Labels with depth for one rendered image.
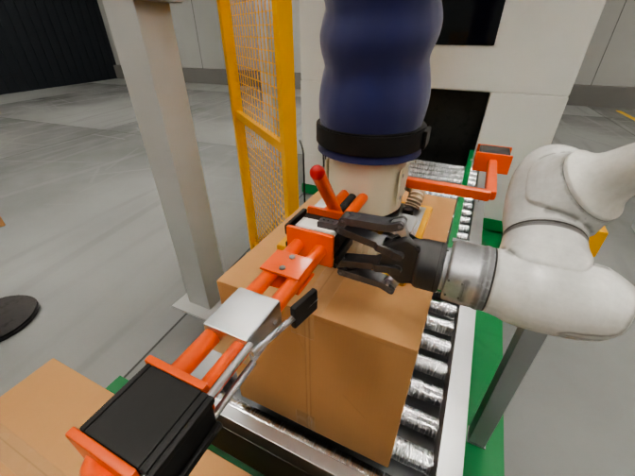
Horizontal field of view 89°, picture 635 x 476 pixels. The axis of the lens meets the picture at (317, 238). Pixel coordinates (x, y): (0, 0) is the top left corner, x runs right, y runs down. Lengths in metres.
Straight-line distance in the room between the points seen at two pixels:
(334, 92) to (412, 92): 0.13
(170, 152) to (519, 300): 1.39
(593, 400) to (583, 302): 1.55
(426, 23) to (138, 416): 0.63
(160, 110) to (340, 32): 1.03
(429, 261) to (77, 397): 1.00
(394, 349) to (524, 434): 1.23
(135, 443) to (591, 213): 0.55
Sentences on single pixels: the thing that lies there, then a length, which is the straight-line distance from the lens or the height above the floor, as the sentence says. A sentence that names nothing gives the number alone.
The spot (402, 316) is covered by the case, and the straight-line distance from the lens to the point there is 0.60.
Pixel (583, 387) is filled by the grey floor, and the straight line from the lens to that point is 2.05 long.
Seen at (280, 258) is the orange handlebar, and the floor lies 1.11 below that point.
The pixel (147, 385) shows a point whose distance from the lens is 0.36.
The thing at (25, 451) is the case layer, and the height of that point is 0.54.
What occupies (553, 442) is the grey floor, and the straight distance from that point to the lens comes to 1.79.
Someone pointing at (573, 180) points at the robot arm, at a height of 1.22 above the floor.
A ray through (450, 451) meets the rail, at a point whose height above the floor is 0.59.
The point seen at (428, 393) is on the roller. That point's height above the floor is 0.54.
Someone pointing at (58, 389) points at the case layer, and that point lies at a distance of 1.23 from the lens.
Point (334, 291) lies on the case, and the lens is 0.63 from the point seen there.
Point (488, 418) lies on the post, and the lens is 1.49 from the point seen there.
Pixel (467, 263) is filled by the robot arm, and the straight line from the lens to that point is 0.47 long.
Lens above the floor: 1.39
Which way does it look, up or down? 33 degrees down
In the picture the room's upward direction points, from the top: straight up
